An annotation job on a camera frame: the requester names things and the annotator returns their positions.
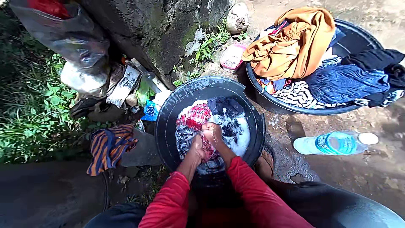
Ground person's right hand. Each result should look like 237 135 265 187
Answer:
201 122 223 147

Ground person's left hand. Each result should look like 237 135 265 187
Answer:
190 132 211 163

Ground red plaid cloth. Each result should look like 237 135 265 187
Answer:
176 103 221 163

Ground person's left forearm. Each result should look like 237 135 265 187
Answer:
138 151 202 228

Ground person's right forearm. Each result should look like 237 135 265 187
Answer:
215 141 315 228

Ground grey plaid cloth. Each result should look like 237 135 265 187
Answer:
176 125 226 175

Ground dark navy wet cloth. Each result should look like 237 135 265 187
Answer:
207 96 245 145

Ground round black basin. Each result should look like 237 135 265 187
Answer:
155 76 266 190

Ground white crumpled plastic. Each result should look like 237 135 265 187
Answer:
153 90 173 110

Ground blue plastic packet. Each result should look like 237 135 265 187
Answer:
141 100 159 122

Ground grey stone block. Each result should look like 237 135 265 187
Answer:
120 128 163 168

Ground person's body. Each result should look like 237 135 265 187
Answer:
187 187 254 228

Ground green plastic wrapper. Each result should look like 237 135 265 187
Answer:
136 77 155 107

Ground pink rimmed plastic container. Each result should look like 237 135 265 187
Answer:
220 44 247 73

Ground clear plastic bottle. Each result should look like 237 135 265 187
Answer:
131 58 168 94

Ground small green weeds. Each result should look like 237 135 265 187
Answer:
173 20 248 87

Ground dirty white board piece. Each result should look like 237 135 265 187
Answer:
106 65 141 108

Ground orange navy striped cloth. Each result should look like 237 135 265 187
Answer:
86 124 139 176

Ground mossy concrete block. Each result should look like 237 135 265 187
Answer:
77 0 236 91

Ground old whitish coconut husk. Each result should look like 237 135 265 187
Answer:
226 3 250 35

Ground clear bottle with blue label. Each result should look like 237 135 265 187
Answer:
293 131 379 156

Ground white plastic sack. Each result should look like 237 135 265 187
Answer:
60 61 111 97

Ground grey translucent plastic bag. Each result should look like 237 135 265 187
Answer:
10 0 110 69

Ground green grass and weeds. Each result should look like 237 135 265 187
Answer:
0 6 92 164

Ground wide black laundry tub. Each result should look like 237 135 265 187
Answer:
246 18 384 115

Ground dark hose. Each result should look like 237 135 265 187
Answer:
101 172 109 212

